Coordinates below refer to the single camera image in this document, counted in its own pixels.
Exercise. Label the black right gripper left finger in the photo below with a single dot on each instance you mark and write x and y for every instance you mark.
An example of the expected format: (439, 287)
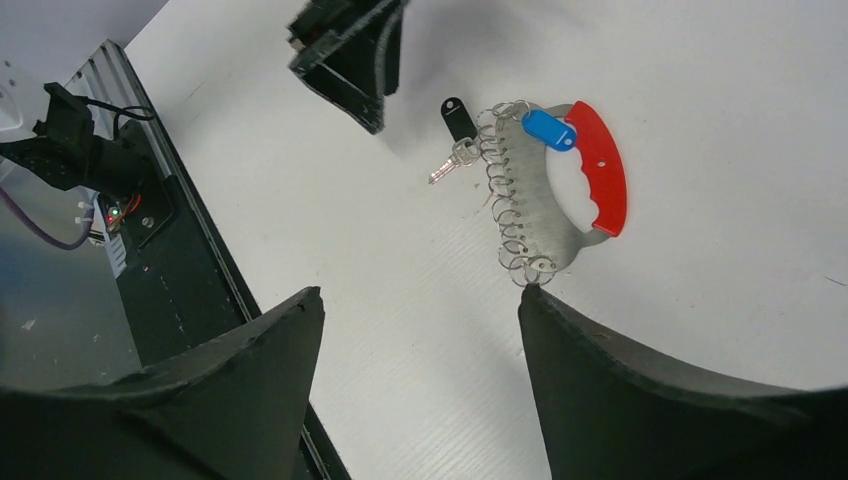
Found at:
(230, 408)

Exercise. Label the silver key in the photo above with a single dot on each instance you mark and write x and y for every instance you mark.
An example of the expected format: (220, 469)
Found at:
(464, 153)

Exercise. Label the black key tag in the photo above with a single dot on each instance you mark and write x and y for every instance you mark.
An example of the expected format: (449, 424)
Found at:
(458, 120)

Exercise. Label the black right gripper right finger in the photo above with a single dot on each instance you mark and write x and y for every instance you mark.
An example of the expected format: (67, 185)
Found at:
(610, 407)

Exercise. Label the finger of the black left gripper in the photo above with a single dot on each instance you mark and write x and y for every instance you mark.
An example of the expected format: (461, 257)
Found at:
(348, 53)

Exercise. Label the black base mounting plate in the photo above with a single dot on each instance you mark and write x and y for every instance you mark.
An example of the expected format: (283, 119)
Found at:
(180, 286)

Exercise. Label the blue key tag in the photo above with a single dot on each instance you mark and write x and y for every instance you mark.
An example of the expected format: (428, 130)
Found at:
(549, 130)

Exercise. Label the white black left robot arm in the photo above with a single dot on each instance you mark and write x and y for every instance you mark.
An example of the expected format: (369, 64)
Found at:
(69, 140)

